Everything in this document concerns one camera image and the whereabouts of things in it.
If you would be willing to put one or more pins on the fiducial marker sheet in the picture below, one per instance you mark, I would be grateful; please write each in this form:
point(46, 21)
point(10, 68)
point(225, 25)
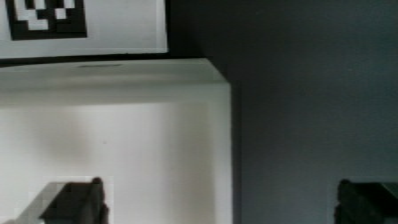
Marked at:
point(81, 27)

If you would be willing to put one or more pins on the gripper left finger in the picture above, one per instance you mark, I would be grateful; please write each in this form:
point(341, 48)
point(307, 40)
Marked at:
point(79, 206)

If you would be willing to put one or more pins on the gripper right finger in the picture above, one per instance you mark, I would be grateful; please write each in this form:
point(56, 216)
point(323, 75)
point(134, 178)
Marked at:
point(367, 203)

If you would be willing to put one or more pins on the white drawer cabinet box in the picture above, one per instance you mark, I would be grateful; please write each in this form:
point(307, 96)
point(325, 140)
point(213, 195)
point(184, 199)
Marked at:
point(124, 121)

